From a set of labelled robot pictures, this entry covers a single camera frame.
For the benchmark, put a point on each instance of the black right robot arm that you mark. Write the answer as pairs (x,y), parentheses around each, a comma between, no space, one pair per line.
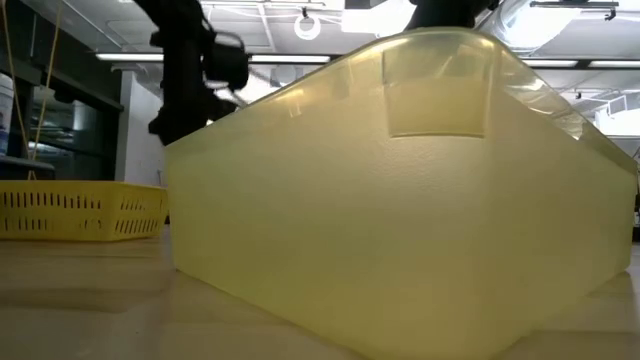
(450,12)

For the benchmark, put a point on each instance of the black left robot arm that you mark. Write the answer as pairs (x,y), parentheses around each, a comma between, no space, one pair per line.
(175,20)

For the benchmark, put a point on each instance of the translucent yellow plastic bin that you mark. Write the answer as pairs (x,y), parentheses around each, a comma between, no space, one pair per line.
(400,225)

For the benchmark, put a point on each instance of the fluorescent ceiling light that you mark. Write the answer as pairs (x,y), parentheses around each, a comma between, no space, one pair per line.
(290,59)
(615,64)
(547,63)
(130,57)

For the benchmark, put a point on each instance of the small yellow slotted tray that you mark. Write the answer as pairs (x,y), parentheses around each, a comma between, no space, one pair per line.
(75,210)

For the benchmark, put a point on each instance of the black desk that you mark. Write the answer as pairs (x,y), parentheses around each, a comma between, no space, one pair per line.
(25,165)

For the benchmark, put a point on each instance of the bright ceiling light panel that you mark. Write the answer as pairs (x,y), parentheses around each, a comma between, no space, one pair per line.
(375,22)

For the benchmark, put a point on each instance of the silver ceiling duct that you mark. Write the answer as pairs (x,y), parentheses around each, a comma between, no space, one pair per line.
(525,30)

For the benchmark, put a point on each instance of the black ceiling rail lamp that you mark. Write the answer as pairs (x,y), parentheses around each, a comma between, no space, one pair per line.
(575,4)

